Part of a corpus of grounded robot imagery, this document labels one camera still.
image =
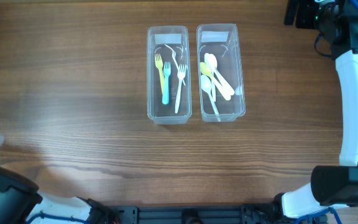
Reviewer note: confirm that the bent white plastic fork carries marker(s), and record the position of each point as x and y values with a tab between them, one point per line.
174	59

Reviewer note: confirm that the white thick-handled spoon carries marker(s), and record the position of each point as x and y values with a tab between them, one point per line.
213	64

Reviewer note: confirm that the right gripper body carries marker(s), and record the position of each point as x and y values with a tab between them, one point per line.
307	17

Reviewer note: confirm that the yellow plastic fork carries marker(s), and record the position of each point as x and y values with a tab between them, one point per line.
159	66

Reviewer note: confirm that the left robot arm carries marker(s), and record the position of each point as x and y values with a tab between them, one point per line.
21	202

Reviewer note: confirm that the yellow plastic spoon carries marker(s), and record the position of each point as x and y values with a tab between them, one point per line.
219	87

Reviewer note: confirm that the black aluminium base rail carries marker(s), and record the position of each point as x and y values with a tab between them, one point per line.
260	213

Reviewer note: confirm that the right clear plastic container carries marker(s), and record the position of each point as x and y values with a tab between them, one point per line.
222	40

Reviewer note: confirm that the clear plastic container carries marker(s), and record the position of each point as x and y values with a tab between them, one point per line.
177	38
222	40

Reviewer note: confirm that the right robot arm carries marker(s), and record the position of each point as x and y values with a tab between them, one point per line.
330	187

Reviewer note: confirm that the white fork top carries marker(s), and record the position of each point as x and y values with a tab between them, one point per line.
180	75

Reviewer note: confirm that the white thin spoon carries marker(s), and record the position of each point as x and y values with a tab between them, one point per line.
206	86

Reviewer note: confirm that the left clear plastic container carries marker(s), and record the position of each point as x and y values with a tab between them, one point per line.
177	38

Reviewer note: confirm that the light blue plastic fork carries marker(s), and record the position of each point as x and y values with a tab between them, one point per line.
167	73

